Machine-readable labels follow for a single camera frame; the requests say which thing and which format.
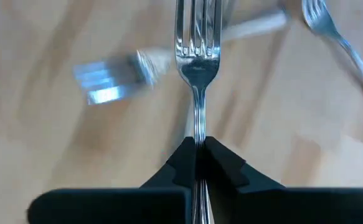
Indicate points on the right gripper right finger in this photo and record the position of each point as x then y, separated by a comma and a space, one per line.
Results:
293, 207

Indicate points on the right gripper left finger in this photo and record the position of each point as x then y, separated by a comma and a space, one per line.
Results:
112, 207

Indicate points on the silver metal fork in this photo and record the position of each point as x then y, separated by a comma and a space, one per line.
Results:
321, 21
112, 81
198, 71

